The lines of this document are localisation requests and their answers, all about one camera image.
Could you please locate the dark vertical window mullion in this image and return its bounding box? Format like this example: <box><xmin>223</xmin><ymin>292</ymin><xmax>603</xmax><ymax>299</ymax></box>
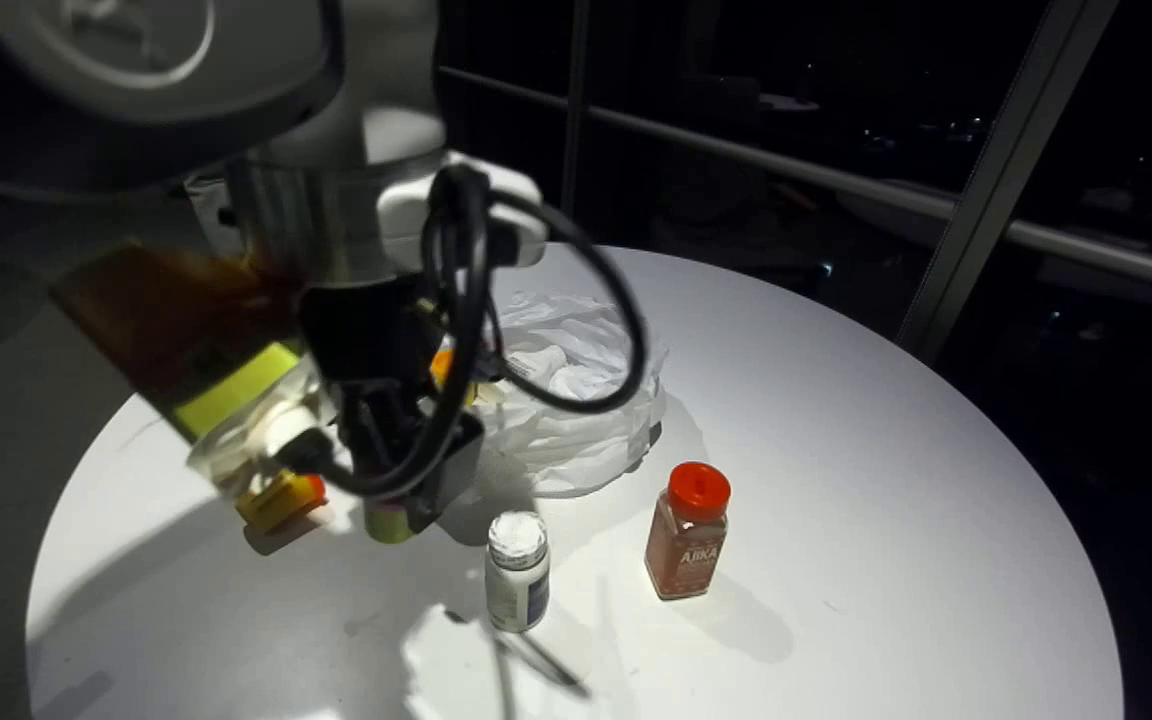
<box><xmin>556</xmin><ymin>0</ymin><xmax>598</xmax><ymax>246</ymax></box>

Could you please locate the amber taped wrist camera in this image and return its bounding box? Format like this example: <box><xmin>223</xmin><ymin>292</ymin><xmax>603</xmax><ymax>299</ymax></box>
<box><xmin>46</xmin><ymin>235</ymin><xmax>327</xmax><ymax>451</ymax></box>

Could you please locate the white translucent plastic bag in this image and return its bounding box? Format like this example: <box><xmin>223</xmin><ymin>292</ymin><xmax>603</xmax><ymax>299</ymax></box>
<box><xmin>467</xmin><ymin>246</ymin><xmax>672</xmax><ymax>505</ymax></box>

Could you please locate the slanted grey window pillar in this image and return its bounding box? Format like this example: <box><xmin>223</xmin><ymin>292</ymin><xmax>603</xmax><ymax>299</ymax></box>
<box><xmin>892</xmin><ymin>0</ymin><xmax>1125</xmax><ymax>366</ymax></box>

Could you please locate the grey window handrail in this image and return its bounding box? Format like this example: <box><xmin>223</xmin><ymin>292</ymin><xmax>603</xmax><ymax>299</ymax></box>
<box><xmin>440</xmin><ymin>60</ymin><xmax>1152</xmax><ymax>299</ymax></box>

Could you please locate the spice jar with red lid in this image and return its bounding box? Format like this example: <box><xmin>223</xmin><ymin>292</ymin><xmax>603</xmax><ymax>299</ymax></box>
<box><xmin>639</xmin><ymin>461</ymin><xmax>735</xmax><ymax>605</ymax></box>

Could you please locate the yellow tub red-orange lid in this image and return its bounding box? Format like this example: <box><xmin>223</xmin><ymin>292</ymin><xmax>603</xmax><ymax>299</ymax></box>
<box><xmin>234</xmin><ymin>468</ymin><xmax>333</xmax><ymax>551</ymax></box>

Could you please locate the white pill bottle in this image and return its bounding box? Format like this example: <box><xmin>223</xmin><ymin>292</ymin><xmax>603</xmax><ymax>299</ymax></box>
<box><xmin>482</xmin><ymin>505</ymin><xmax>556</xmax><ymax>637</ymax></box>

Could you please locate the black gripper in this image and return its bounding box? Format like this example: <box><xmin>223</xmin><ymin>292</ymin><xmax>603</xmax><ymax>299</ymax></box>
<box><xmin>302</xmin><ymin>277</ymin><xmax>490</xmax><ymax>532</ymax></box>

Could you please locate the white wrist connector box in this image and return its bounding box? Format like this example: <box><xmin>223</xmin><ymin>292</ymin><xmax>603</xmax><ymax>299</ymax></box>
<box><xmin>374</xmin><ymin>149</ymin><xmax>552</xmax><ymax>272</ymax></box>

